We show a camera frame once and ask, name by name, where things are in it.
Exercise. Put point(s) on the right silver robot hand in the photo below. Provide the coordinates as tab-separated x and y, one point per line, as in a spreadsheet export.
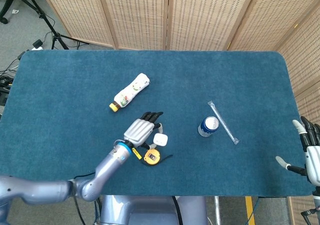
313	160

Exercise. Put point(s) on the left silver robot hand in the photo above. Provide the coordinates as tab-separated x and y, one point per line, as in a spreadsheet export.
137	132

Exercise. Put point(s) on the small white earbud case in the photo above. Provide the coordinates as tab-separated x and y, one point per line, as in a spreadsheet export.
161	140

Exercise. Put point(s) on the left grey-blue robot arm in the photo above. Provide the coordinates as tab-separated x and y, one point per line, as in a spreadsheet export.
107	165

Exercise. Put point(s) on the yellow tape measure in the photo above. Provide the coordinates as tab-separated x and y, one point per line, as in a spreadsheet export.
152	157

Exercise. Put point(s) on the white bottle with yellow cap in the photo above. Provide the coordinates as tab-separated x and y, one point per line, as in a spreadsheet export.
130	91

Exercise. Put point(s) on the blue and white can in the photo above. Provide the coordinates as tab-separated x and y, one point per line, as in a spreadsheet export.
208	127

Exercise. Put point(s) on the blue carpet table mat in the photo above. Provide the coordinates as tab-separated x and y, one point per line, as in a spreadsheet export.
75	85

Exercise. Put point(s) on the grey-blue robot torso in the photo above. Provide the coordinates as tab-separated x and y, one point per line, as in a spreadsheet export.
150	210

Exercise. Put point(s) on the wrapped drinking straw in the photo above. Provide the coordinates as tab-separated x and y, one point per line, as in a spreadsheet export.
222	122

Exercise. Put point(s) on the metal table leg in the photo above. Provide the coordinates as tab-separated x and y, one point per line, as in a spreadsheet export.
217	210

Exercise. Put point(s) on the black tripod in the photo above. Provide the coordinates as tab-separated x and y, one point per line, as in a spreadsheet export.
57	37

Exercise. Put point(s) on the white power strip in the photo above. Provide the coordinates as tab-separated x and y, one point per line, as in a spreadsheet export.
37	48

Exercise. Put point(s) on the wicker folding screen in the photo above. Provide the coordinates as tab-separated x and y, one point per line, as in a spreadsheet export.
200	15

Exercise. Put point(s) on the black power adapter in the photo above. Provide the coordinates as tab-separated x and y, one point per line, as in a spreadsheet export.
37	43

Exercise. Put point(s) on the white paper scrap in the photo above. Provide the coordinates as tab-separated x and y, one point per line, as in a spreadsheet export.
15	11

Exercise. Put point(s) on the black office chair base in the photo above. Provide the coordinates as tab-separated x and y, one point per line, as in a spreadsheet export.
7	5

